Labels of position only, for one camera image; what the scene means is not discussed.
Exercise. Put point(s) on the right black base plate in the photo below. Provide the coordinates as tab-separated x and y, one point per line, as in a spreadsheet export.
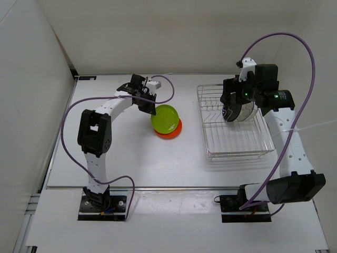
230	212

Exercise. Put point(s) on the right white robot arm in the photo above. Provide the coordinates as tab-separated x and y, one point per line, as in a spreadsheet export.
293	178

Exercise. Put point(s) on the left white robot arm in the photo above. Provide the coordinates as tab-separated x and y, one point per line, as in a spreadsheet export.
95	133

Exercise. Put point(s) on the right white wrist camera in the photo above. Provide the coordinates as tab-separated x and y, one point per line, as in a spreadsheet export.
246	64

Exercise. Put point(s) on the aluminium table rail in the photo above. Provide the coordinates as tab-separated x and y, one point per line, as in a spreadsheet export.
159	188

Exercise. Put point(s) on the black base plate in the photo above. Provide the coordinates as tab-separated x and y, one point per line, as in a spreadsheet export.
117	208
230	212

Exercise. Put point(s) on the wire dish rack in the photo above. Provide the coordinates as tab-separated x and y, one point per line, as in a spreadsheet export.
235	140

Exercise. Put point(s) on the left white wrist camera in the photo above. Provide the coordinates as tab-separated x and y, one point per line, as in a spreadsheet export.
152	86

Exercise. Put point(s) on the orange plate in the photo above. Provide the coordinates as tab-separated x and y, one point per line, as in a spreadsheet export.
173	134

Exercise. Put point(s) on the yellow-green plate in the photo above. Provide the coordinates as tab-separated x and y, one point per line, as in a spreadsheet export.
166	119

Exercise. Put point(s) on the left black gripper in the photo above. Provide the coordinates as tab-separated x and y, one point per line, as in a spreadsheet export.
150	108

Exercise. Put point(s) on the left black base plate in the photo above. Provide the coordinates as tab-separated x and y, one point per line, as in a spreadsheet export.
117	208

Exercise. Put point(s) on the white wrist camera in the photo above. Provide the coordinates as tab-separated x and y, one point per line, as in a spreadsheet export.
246	64
152	86

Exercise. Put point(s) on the clear glass plate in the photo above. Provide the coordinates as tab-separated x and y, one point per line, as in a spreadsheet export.
242	115
250	110

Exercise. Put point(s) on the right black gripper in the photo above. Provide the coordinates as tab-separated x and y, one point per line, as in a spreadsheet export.
234	85

